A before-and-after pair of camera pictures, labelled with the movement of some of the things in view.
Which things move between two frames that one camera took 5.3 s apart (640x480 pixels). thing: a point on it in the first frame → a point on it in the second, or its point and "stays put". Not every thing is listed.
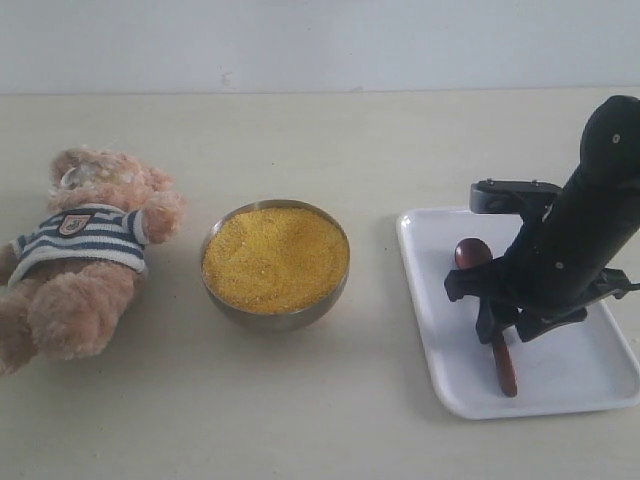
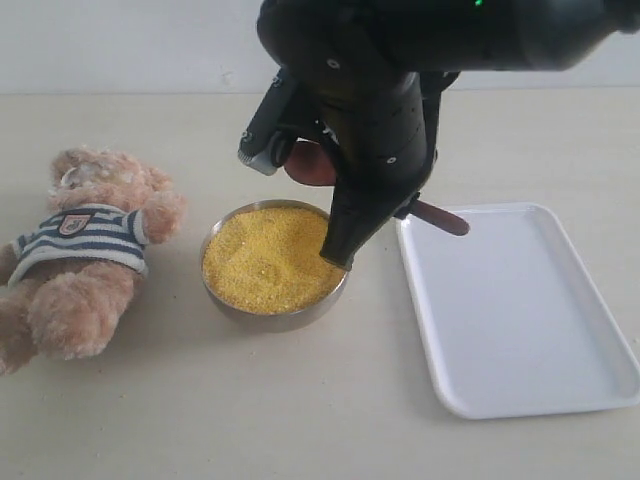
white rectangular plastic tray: [575, 364] stays put
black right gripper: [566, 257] → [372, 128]
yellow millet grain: [273, 261] stays put
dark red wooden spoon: [474, 252] → [312, 161]
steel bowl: [275, 265] stays put
